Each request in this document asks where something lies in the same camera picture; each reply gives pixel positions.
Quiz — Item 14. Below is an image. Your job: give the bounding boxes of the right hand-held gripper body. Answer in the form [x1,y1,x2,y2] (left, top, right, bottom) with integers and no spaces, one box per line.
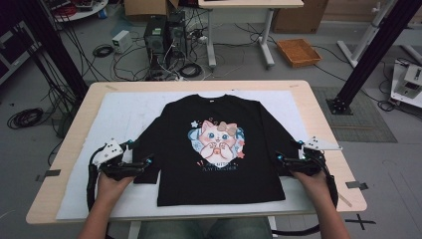
[285,135,342,177]

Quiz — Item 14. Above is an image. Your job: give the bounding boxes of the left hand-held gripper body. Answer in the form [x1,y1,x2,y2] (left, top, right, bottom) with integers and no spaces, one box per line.
[92,138,148,182]

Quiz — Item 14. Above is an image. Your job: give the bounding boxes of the black cat print shirt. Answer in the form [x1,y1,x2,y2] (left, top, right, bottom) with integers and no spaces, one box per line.
[132,94,301,207]

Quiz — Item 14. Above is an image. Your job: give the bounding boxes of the person's right hand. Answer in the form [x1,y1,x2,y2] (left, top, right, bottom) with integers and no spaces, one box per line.
[292,168,329,200]

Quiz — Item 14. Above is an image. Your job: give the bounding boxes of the person's left hand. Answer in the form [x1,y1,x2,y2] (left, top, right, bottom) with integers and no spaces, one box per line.
[96,170,135,202]

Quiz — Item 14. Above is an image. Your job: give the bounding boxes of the white table mat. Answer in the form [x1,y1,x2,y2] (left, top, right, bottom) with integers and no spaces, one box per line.
[56,90,317,221]

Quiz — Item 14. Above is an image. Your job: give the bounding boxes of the grey floor mat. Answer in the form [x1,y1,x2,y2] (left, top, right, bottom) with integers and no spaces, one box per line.
[311,86,398,144]

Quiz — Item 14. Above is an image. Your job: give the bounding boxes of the grey tape strip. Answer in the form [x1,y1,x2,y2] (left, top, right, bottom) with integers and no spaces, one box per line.
[344,180,369,191]
[35,168,62,182]

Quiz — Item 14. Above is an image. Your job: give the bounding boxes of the person's legs in jeans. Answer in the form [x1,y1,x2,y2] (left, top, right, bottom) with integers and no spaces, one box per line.
[137,217,274,239]

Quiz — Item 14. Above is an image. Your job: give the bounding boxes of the white power supply box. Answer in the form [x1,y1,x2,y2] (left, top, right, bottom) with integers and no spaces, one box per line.
[111,30,133,55]

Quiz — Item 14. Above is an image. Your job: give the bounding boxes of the black computer tower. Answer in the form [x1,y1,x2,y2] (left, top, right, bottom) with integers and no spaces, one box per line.
[143,15,167,72]
[166,10,189,58]

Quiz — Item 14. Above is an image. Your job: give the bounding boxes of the white machine on board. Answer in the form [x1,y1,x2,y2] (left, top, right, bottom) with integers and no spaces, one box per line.
[390,62,422,110]

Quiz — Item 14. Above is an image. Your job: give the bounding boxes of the white metal stand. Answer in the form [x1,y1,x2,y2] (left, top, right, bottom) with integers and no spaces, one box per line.
[336,0,399,69]

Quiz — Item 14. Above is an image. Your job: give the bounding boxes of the cardboard box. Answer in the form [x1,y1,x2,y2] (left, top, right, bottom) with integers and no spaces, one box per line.
[123,0,180,18]
[272,0,329,35]

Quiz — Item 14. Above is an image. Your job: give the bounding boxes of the round white table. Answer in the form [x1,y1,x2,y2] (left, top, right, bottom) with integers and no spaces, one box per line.
[42,0,109,23]

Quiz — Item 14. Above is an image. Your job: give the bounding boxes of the white desk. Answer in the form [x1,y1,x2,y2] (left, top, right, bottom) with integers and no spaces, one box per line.
[197,0,305,70]

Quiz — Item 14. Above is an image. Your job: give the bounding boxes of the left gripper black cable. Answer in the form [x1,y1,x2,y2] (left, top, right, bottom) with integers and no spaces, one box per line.
[86,147,108,212]

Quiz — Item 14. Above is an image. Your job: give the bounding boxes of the coiled black cable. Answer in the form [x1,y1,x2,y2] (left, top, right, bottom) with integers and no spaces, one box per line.
[92,44,114,59]
[178,62,204,80]
[6,107,45,130]

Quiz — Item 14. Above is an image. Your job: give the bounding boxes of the black metal frame post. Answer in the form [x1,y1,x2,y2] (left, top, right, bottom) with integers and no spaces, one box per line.
[12,0,90,101]
[325,0,422,116]

